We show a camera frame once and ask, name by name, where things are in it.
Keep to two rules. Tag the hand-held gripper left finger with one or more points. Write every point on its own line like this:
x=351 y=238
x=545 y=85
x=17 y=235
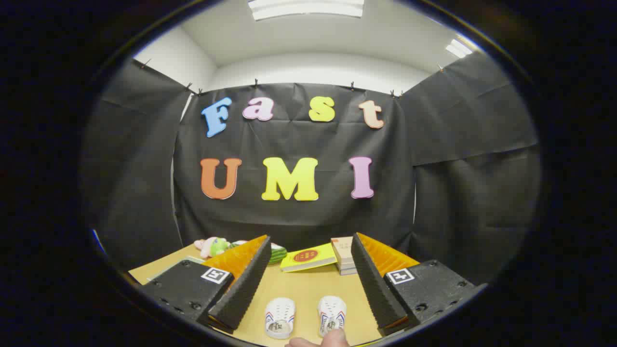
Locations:
x=246 y=289

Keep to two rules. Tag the small ceiling light panel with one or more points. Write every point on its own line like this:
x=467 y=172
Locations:
x=459 y=48

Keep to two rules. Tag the long ceiling light panel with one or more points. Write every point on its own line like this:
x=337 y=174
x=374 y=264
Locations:
x=306 y=8

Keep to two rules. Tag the watermelon slice plush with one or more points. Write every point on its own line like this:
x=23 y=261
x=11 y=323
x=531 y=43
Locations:
x=278 y=254

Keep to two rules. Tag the white canvas shoe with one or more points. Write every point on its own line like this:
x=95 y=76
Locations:
x=279 y=315
x=331 y=311

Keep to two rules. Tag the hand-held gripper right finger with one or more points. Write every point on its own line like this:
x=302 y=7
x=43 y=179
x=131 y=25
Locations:
x=373 y=289

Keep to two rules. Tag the pink green plush toy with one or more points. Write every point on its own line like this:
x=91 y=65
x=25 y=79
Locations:
x=214 y=246

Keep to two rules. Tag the tan cover book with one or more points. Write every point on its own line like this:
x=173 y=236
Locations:
x=343 y=250

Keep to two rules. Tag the pale cover book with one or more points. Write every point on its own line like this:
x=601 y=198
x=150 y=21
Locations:
x=348 y=267
x=349 y=273

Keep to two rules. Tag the yellow book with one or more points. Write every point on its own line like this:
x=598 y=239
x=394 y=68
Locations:
x=308 y=258

